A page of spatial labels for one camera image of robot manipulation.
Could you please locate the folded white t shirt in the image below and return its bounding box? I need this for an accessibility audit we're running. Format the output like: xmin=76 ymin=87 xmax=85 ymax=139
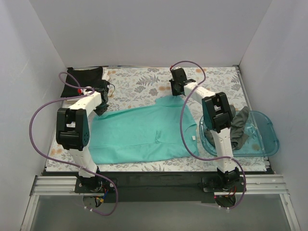
xmin=65 ymin=70 xmax=109 ymax=89

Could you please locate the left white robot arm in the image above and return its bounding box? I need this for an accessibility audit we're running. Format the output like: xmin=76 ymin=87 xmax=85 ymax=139
xmin=56 ymin=80 xmax=110 ymax=193

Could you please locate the dark grey t shirt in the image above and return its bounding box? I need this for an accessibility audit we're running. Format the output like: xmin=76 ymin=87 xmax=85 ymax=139
xmin=199 ymin=104 xmax=250 ymax=151

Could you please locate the folded beige t shirt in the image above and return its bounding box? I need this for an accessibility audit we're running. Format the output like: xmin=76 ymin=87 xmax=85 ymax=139
xmin=65 ymin=99 xmax=79 ymax=104

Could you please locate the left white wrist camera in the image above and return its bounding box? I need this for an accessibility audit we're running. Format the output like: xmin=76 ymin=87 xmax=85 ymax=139
xmin=77 ymin=87 xmax=94 ymax=96

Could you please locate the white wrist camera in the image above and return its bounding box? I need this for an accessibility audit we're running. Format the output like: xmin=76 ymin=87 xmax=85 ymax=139
xmin=170 ymin=65 xmax=180 ymax=73
xmin=77 ymin=87 xmax=94 ymax=96

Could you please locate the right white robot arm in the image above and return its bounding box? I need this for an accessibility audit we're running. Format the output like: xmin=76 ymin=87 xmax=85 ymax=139
xmin=169 ymin=67 xmax=240 ymax=191

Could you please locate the floral table cloth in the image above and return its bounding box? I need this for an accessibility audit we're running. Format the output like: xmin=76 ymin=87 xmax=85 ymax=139
xmin=45 ymin=67 xmax=269 ymax=172

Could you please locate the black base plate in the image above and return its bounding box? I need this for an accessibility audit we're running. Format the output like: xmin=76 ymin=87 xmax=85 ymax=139
xmin=75 ymin=172 xmax=244 ymax=203

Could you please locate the folded black t shirt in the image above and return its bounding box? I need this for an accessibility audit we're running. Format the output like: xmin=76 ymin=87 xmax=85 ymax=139
xmin=61 ymin=67 xmax=103 ymax=98

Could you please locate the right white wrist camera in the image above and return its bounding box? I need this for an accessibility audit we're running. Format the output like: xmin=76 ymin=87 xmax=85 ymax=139
xmin=170 ymin=65 xmax=180 ymax=73

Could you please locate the teal t shirt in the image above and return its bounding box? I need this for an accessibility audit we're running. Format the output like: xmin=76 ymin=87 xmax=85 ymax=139
xmin=89 ymin=96 xmax=199 ymax=165

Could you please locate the blue transparent plastic basket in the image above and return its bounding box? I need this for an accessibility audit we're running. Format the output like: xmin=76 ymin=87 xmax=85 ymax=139
xmin=199 ymin=111 xmax=279 ymax=158

